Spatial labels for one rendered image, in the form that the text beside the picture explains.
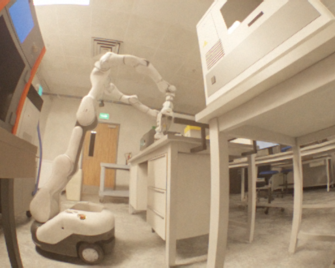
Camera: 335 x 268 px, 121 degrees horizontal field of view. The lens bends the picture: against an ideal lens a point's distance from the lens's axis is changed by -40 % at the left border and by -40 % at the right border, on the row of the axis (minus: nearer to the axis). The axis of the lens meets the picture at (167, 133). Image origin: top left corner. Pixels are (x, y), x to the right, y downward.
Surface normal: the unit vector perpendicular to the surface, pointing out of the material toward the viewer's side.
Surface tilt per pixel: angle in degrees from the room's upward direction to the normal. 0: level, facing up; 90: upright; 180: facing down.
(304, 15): 90
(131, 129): 90
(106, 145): 90
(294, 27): 90
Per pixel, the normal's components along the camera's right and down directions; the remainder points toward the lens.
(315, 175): -0.93, -0.11
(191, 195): 0.36, -0.25
